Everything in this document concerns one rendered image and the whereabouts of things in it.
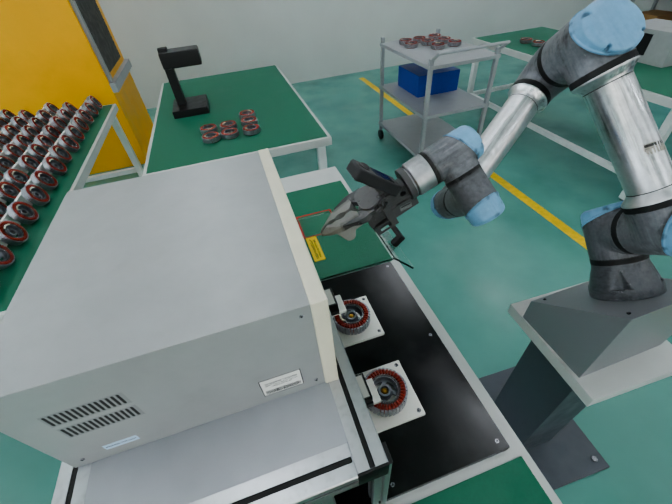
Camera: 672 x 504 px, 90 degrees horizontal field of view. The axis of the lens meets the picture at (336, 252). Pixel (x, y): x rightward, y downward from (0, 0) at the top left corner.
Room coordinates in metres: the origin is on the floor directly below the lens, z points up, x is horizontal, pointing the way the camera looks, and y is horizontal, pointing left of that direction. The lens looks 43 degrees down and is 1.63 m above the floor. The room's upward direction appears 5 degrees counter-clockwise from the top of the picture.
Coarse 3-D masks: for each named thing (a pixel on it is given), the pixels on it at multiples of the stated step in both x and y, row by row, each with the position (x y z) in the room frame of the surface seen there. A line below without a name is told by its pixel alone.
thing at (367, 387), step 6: (360, 378) 0.37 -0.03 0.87; (360, 384) 0.36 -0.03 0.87; (366, 384) 0.36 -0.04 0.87; (372, 384) 0.37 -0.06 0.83; (366, 390) 0.34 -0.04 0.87; (372, 390) 0.36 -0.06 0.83; (366, 396) 0.33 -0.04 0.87; (372, 396) 0.34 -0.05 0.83; (378, 396) 0.34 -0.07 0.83; (366, 402) 0.32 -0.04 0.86; (372, 402) 0.32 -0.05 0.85; (378, 402) 0.33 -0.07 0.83
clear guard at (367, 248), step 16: (304, 224) 0.73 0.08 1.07; (320, 224) 0.72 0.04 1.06; (368, 224) 0.70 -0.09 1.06; (304, 240) 0.66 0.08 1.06; (320, 240) 0.66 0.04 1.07; (336, 240) 0.65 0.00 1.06; (352, 240) 0.64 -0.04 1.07; (368, 240) 0.64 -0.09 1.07; (384, 240) 0.64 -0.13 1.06; (336, 256) 0.59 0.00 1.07; (352, 256) 0.59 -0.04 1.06; (368, 256) 0.58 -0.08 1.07; (384, 256) 0.58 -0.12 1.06; (400, 256) 0.60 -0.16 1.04; (320, 272) 0.54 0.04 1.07; (336, 272) 0.54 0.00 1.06
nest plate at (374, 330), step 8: (368, 304) 0.65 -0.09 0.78; (344, 320) 0.60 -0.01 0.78; (376, 320) 0.59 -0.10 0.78; (368, 328) 0.57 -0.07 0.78; (376, 328) 0.56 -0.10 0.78; (344, 336) 0.55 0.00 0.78; (352, 336) 0.54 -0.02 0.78; (360, 336) 0.54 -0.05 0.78; (368, 336) 0.54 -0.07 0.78; (376, 336) 0.54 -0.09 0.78; (344, 344) 0.52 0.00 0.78; (352, 344) 0.52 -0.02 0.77
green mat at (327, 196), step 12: (288, 192) 1.40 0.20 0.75; (300, 192) 1.39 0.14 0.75; (312, 192) 1.38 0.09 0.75; (324, 192) 1.37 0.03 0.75; (336, 192) 1.36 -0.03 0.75; (348, 192) 1.35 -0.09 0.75; (300, 204) 1.29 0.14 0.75; (312, 204) 1.28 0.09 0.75; (324, 204) 1.27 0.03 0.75; (336, 204) 1.26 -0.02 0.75; (336, 276) 0.82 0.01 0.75
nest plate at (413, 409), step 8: (376, 368) 0.44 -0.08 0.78; (392, 368) 0.43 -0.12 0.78; (400, 368) 0.43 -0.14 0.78; (408, 384) 0.39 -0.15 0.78; (408, 392) 0.37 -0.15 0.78; (408, 400) 0.35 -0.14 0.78; (416, 400) 0.34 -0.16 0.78; (408, 408) 0.33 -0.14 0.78; (416, 408) 0.33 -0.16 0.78; (376, 416) 0.32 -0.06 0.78; (384, 416) 0.31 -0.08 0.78; (392, 416) 0.31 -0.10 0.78; (400, 416) 0.31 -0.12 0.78; (408, 416) 0.31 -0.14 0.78; (416, 416) 0.31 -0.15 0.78; (376, 424) 0.30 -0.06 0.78; (384, 424) 0.30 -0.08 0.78; (392, 424) 0.29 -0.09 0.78; (400, 424) 0.30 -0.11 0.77
